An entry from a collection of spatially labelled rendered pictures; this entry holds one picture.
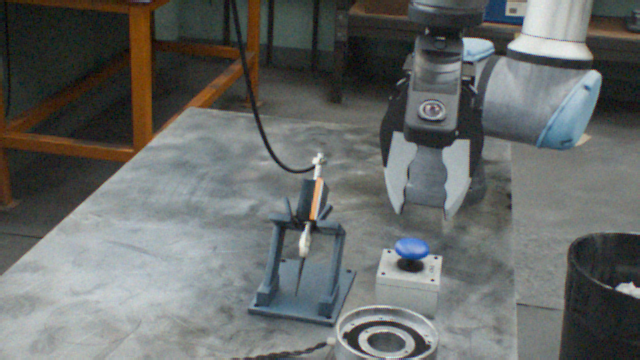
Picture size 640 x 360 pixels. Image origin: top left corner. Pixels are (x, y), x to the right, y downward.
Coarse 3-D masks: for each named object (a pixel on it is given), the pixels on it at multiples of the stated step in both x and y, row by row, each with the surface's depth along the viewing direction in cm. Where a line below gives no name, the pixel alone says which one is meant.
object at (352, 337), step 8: (376, 320) 93; (384, 320) 93; (360, 328) 91; (368, 328) 91; (400, 328) 92; (408, 328) 92; (344, 336) 90; (352, 336) 90; (416, 336) 90; (352, 344) 88; (416, 344) 89; (424, 344) 89; (368, 352) 87; (416, 352) 88; (424, 352) 88
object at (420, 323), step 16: (352, 320) 92; (368, 320) 93; (400, 320) 93; (416, 320) 92; (336, 336) 88; (368, 336) 90; (384, 336) 91; (400, 336) 91; (432, 336) 90; (336, 352) 88; (352, 352) 85; (384, 352) 87; (400, 352) 88; (432, 352) 86
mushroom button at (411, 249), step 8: (400, 240) 101; (408, 240) 101; (416, 240) 101; (400, 248) 99; (408, 248) 99; (416, 248) 99; (424, 248) 100; (400, 256) 99; (408, 256) 99; (416, 256) 99; (424, 256) 99; (408, 264) 101
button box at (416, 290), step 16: (384, 256) 103; (432, 256) 104; (384, 272) 99; (400, 272) 100; (416, 272) 100; (432, 272) 100; (384, 288) 99; (400, 288) 99; (416, 288) 98; (432, 288) 98; (384, 304) 100; (400, 304) 99; (416, 304) 99; (432, 304) 99
